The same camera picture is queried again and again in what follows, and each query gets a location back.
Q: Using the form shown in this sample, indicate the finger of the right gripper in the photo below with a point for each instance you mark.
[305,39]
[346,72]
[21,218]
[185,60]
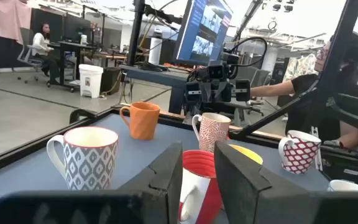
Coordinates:
[193,92]
[242,90]

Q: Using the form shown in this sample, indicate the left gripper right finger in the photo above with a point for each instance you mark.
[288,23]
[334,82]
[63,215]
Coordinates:
[241,183]

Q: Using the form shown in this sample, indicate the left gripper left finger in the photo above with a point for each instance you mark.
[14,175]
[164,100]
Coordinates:
[154,186]

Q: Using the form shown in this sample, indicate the yellow mug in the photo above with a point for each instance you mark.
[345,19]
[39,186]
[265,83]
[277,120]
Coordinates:
[250,154]

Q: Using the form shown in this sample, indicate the coral floral pattern mug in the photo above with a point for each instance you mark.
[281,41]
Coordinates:
[211,133]

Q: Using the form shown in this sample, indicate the red and white mug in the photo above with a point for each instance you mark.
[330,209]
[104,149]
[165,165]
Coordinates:
[199,163]

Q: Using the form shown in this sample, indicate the orange faceted mug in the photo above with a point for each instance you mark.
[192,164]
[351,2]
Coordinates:
[143,123]

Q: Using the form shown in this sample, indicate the red lattice pattern mug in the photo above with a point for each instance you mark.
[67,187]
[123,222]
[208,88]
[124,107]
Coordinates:
[300,154]

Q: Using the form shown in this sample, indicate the grey diamond pattern mug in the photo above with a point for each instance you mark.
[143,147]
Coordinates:
[89,161]

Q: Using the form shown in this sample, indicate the green leaf pattern mug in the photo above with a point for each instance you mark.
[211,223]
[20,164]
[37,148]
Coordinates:
[346,186]

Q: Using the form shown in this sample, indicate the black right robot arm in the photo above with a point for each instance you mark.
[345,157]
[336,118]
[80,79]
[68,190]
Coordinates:
[194,109]

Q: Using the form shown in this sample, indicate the grey office chair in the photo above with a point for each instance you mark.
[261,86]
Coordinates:
[259,77]
[26,40]

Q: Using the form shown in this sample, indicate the laptop computer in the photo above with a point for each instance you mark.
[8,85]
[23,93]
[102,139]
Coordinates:
[154,76]

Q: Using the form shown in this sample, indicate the white cylindrical air purifier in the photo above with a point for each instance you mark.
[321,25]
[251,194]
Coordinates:
[155,49]

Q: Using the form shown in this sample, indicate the person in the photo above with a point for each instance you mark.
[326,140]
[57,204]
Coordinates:
[300,85]
[40,42]

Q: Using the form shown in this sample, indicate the floral patterned cloth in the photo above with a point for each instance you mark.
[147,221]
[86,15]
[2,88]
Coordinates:
[300,67]

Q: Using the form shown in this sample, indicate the computer monitor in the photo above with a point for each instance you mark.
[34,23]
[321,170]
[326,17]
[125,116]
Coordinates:
[204,31]

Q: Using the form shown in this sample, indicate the dark waste bin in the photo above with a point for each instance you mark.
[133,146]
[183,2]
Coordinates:
[110,81]

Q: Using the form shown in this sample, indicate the black monitor stand pole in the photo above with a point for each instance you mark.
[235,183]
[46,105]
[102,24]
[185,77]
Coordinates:
[135,31]

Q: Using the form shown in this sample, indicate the white trash bin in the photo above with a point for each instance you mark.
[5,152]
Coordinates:
[90,82]

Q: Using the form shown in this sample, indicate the white bottle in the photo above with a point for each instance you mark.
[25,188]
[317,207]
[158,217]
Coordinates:
[83,40]

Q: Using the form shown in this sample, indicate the black desk monitor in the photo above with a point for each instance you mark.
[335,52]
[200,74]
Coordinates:
[76,29]

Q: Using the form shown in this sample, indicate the black desk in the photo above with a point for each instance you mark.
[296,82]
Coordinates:
[62,65]

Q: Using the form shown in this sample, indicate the pink cloth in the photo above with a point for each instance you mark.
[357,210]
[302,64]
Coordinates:
[2,18]

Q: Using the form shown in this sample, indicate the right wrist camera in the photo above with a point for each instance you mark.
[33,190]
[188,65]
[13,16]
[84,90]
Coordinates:
[217,72]

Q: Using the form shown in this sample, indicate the black rig frame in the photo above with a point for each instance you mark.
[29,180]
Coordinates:
[26,150]

